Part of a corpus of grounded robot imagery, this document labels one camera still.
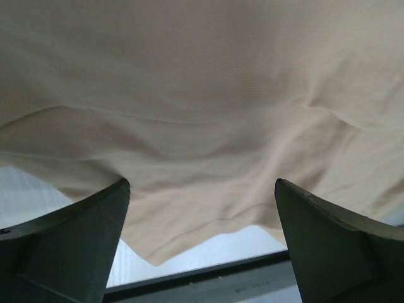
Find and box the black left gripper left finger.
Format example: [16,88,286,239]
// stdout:
[1,179,130,302]

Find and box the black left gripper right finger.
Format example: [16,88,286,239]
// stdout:
[275,179,403,302]

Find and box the beige t shirt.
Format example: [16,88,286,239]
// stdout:
[1,1,403,265]

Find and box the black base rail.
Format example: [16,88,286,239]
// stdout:
[103,251,296,302]

